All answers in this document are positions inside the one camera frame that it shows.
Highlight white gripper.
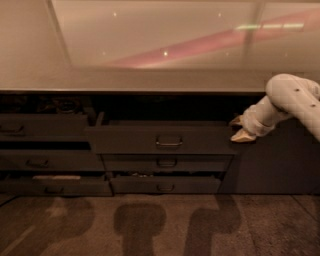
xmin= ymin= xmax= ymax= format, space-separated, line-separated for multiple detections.
xmin=229 ymin=105 xmax=275 ymax=143

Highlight dark drawer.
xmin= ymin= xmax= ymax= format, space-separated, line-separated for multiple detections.
xmin=110 ymin=176 xmax=221 ymax=194
xmin=102 ymin=154 xmax=233 ymax=172
xmin=0 ymin=176 xmax=113 ymax=196
xmin=85 ymin=112 xmax=236 ymax=155
xmin=0 ymin=114 xmax=89 ymax=142
xmin=0 ymin=150 xmax=104 ymax=171

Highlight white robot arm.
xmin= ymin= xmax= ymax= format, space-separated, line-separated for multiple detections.
xmin=230 ymin=74 xmax=320 ymax=143

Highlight dark round item in drawer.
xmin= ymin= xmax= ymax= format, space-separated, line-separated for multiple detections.
xmin=55 ymin=99 xmax=79 ymax=114

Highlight white flat item in drawer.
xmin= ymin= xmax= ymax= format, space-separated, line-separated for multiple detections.
xmin=32 ymin=175 xmax=81 ymax=180

